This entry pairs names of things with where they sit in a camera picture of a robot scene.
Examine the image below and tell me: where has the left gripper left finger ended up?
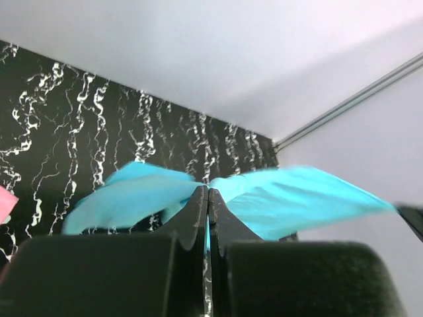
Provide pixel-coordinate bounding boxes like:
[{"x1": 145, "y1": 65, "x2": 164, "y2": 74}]
[{"x1": 155, "y1": 186, "x2": 208, "y2": 316}]

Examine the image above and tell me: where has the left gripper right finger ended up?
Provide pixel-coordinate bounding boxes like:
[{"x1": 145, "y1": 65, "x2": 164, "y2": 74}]
[{"x1": 208, "y1": 189, "x2": 262, "y2": 316}]

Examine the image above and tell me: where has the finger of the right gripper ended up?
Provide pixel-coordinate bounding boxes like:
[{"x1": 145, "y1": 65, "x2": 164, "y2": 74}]
[{"x1": 396, "y1": 205, "x2": 423, "y2": 241}]

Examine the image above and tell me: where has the cyan t shirt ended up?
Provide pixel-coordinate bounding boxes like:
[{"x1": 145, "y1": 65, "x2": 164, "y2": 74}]
[{"x1": 62, "y1": 162, "x2": 394, "y2": 240}]

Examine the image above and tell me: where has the pink t shirt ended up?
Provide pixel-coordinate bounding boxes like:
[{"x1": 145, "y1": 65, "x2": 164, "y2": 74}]
[{"x1": 0, "y1": 186, "x2": 19, "y2": 224}]

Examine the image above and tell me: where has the right aluminium corner post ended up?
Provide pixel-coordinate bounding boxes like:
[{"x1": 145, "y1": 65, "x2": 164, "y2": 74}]
[{"x1": 274, "y1": 53, "x2": 422, "y2": 153}]

